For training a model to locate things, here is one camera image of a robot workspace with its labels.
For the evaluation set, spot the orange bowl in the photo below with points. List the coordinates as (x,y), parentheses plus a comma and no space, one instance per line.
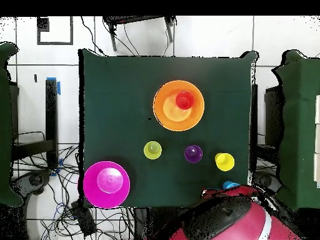
(162,112)

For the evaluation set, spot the red cup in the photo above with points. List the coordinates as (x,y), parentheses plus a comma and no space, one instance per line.
(185,100)

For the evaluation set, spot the pink bowl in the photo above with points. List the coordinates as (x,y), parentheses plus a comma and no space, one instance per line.
(106,185)

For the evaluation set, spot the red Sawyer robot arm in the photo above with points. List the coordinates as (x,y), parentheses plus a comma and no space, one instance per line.
(237,222)

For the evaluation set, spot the pale translucent yellow cup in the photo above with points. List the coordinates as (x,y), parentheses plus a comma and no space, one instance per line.
(152,150)

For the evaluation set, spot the purple cup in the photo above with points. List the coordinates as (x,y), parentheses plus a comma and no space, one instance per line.
(193,153)

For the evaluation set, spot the dark green tablecloth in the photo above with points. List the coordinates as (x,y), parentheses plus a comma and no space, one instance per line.
(112,100)

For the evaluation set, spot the blue cup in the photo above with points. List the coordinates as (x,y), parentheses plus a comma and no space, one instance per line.
(228,185)

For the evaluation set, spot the blue tape strip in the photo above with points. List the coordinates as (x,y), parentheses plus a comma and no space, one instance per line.
(59,87)

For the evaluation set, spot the black floor box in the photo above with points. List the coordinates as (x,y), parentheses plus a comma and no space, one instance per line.
(83,218)

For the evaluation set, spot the black stool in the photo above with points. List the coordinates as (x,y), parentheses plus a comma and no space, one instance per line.
(135,19)

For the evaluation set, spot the neighbouring green cloth table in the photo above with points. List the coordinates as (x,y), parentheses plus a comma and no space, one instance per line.
(300,125)
(5,125)

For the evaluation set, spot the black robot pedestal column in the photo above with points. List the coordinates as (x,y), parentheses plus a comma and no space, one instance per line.
(150,222)

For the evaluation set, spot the black table frame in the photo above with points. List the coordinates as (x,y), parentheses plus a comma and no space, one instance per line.
(51,112)

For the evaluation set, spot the grey robot pedestal foot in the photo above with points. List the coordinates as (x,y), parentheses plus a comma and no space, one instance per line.
(35,180)
(265,180)

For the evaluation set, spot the black floor frame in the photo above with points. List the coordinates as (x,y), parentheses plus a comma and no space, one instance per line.
(55,43)

